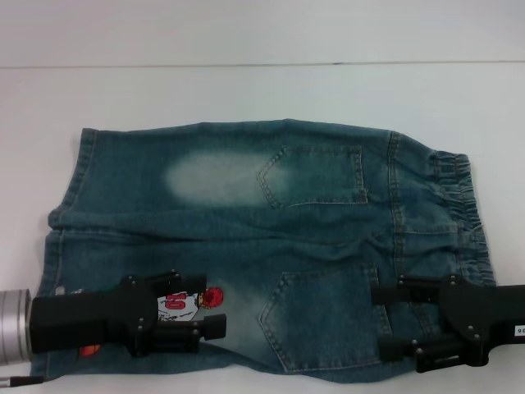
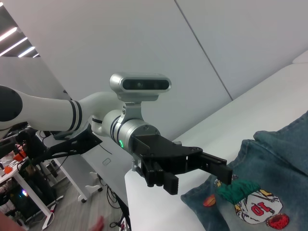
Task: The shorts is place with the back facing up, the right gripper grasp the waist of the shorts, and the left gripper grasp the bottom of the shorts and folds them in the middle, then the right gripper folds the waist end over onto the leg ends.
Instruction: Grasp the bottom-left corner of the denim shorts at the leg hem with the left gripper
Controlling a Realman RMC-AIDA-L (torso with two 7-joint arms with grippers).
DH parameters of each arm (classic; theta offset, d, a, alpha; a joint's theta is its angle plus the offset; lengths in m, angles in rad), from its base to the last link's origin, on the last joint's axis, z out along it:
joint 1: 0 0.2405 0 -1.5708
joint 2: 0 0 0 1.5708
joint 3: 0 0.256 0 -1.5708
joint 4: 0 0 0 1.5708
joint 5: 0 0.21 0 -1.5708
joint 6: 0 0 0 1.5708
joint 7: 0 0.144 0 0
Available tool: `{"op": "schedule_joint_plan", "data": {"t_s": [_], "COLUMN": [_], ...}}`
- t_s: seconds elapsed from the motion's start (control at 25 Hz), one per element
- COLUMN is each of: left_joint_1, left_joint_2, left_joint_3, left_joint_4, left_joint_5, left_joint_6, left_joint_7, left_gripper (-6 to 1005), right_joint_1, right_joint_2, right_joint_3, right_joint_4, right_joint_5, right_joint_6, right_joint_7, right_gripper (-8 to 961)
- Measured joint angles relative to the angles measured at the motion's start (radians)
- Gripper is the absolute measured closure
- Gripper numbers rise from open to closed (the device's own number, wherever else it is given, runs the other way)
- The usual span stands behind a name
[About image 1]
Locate black cable with silver plug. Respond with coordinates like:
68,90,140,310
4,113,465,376
0,373,32,389

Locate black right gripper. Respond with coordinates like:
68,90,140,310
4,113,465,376
371,277,525,373

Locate blue denim shorts with print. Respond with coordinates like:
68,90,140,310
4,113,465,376
34,117,500,383

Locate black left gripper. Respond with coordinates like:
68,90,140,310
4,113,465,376
30,269,228,357

